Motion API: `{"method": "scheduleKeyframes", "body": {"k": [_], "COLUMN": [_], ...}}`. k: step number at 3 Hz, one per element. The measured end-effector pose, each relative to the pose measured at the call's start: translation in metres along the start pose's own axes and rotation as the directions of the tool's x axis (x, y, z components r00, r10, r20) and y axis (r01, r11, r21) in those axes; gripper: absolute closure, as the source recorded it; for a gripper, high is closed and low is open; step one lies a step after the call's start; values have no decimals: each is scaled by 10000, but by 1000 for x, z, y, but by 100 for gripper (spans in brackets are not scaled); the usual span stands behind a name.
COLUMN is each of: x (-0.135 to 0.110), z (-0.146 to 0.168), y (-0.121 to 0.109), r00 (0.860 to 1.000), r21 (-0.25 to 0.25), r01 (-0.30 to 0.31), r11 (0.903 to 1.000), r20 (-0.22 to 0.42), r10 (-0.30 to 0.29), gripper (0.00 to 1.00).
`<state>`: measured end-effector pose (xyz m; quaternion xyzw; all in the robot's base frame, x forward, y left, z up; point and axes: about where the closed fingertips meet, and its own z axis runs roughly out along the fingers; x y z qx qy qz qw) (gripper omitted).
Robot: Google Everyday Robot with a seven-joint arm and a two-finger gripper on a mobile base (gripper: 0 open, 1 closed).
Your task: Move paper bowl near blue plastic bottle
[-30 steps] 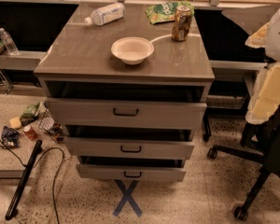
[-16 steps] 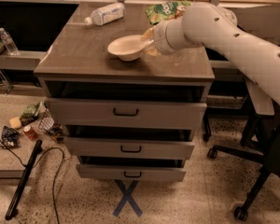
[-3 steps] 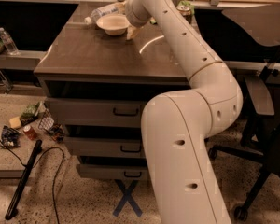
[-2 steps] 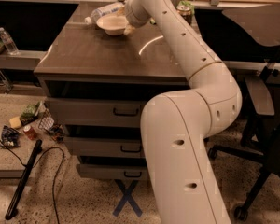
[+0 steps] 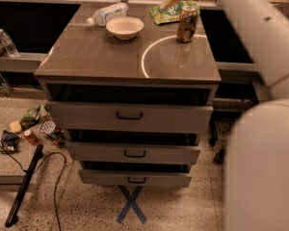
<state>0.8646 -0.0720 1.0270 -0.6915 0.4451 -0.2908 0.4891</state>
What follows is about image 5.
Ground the black office chair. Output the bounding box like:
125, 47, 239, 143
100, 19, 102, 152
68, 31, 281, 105
214, 148, 225, 164

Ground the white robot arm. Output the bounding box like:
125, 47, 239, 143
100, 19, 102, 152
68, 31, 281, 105
162, 0, 289, 231

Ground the yellow sponge on floor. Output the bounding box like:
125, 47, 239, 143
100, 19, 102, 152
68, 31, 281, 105
9, 120, 22, 134

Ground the small upright water bottle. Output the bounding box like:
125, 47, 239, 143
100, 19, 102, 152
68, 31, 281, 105
0, 29, 19, 57

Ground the top grey drawer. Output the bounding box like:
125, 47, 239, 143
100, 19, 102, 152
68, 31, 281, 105
46, 101, 213, 134

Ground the wire basket on floor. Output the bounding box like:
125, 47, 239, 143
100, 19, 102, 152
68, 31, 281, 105
39, 113, 56, 136

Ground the grey drawer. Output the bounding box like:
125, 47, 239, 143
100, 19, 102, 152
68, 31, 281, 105
78, 169, 192, 188
46, 101, 213, 134
66, 141, 200, 165

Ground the black bar on floor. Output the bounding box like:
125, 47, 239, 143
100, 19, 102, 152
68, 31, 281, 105
5, 144, 43, 227

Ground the blue tape cross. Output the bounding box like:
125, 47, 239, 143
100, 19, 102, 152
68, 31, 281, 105
117, 186, 147, 224

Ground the grey drawer cabinet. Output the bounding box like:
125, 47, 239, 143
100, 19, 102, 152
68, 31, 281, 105
35, 5, 221, 176

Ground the colourful snack pack floor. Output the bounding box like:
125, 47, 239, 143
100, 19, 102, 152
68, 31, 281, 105
50, 128, 66, 148

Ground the green chip bag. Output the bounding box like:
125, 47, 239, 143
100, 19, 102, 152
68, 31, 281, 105
149, 1, 200, 25

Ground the bottom grey drawer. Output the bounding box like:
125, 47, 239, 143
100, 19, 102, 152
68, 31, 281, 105
78, 169, 192, 188

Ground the dark blue snack bag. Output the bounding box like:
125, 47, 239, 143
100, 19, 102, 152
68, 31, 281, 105
0, 130, 20, 153

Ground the green bag on floor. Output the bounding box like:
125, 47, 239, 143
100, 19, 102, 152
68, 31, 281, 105
20, 106, 42, 130

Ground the clear plastic bottle lying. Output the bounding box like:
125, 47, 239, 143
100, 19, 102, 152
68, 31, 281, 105
87, 2, 128, 26

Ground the black floor cable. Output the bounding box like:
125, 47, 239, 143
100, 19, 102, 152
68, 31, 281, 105
0, 132, 68, 231

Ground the red can on floor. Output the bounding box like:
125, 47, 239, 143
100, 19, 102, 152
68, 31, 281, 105
23, 129, 39, 145

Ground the middle grey drawer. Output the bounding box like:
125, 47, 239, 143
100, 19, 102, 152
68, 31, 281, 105
66, 141, 200, 165

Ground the orange soda can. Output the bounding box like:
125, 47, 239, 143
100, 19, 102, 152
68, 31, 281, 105
176, 5, 198, 42

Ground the white paper bowl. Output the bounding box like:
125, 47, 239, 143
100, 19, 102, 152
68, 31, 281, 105
106, 16, 144, 40

